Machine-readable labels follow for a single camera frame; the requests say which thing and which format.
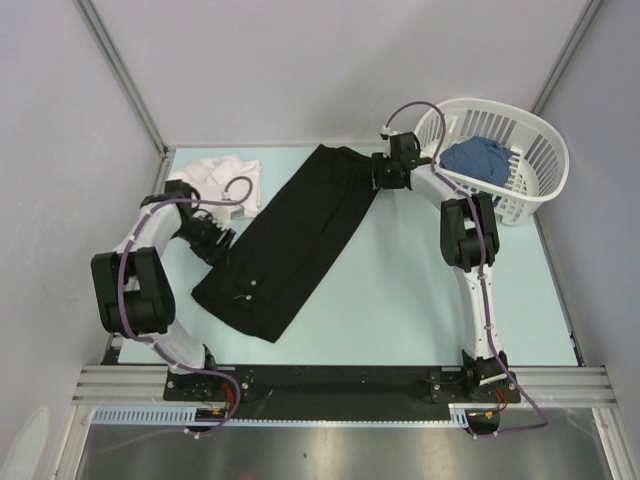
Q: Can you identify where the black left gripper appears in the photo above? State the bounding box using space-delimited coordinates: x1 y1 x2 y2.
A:
173 212 236 268

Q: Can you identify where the black long sleeve shirt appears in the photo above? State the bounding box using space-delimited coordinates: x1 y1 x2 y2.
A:
192 145 377 343

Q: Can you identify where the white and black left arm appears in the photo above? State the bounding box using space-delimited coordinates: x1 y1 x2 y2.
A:
91 180 244 400

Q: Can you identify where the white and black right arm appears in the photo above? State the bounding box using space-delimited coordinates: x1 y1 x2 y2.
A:
372 127 508 401

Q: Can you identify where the folded white shirt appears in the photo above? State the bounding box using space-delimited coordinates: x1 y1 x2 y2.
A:
167 154 262 219

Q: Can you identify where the blue crumpled shirt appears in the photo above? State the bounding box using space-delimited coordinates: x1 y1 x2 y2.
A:
436 136 514 187

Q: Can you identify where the white plastic laundry basket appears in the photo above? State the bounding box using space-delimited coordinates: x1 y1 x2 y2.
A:
414 98 569 226

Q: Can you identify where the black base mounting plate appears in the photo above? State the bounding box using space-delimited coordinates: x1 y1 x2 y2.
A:
163 365 521 424

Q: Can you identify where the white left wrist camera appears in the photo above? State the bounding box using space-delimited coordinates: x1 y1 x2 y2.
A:
207 205 244 228

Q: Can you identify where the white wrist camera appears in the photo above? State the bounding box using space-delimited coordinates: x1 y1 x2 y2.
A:
380 126 400 141
207 205 244 228

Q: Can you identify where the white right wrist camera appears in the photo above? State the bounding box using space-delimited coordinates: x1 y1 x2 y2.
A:
380 126 400 141

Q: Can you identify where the aluminium frame rail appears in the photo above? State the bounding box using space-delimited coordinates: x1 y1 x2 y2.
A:
71 365 617 408

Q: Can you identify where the white slotted cable duct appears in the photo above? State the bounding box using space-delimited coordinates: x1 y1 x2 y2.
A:
92 404 500 433

